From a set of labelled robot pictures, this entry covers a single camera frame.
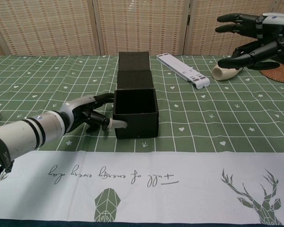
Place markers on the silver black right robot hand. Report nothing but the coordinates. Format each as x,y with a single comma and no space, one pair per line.
269,49

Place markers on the green grid tablecloth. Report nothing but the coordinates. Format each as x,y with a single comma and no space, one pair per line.
49,78

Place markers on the cream mayonnaise squeeze bottle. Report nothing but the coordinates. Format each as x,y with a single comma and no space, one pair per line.
223,73

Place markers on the black folding cardboard box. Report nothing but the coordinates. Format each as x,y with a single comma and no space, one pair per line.
137,127

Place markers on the white folding stand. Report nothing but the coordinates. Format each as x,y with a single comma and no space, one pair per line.
180,65

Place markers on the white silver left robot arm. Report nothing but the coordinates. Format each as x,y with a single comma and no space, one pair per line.
21,134

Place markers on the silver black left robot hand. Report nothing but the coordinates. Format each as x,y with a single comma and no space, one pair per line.
78,105

